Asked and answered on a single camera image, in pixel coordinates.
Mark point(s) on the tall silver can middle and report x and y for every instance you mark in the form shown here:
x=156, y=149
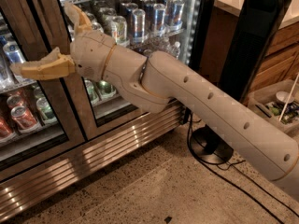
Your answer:
x=157, y=19

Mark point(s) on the white green can right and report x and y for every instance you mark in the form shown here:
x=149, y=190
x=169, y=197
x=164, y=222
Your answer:
x=118, y=27

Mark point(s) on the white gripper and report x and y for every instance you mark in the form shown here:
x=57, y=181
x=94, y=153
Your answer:
x=91, y=55

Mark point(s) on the glass fridge door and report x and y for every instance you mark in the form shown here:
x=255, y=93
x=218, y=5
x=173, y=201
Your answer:
x=99, y=116
x=38, y=26

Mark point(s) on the clear plastic storage bin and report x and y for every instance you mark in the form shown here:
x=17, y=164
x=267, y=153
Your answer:
x=278, y=104

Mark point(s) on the red can at edge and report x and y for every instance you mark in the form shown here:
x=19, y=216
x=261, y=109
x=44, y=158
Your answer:
x=6, y=132

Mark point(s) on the red soda can rear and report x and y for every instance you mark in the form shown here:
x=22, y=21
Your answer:
x=15, y=100

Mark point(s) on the wooden counter cabinet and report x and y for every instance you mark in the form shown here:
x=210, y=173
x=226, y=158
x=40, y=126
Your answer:
x=280, y=61

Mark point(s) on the green can bottom shelf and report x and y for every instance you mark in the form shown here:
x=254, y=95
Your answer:
x=105, y=89

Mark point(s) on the tall silver can right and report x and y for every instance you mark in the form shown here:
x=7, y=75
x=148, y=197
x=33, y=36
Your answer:
x=174, y=10

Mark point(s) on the small clear water bottle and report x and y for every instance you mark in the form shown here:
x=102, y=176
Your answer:
x=175, y=49

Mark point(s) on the stainless steel display fridge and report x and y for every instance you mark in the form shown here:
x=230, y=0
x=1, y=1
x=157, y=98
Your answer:
x=18, y=195

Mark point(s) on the black tower fan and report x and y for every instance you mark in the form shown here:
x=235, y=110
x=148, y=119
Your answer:
x=257, y=23

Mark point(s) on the green soda can left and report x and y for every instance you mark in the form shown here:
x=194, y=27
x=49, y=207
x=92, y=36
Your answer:
x=45, y=110

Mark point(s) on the red soda can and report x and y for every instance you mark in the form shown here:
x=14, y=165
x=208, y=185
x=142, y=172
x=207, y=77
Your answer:
x=25, y=120
x=15, y=100

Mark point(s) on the tall silver blue can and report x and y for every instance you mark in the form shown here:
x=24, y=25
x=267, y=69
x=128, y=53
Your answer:
x=138, y=29

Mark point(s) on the red soda can front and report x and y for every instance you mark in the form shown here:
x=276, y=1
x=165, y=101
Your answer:
x=25, y=120

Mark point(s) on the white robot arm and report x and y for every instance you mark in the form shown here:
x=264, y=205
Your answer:
x=151, y=82

